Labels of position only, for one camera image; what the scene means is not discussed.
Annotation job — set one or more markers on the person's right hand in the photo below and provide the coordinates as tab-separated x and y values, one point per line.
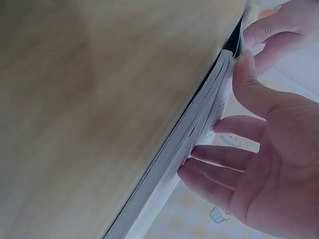
286	161

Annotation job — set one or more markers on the person's left fingers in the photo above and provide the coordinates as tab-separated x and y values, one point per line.
269	32

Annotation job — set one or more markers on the person's left hand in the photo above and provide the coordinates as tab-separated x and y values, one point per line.
286	22

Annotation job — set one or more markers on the white paperback book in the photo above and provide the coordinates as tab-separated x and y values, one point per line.
174	159

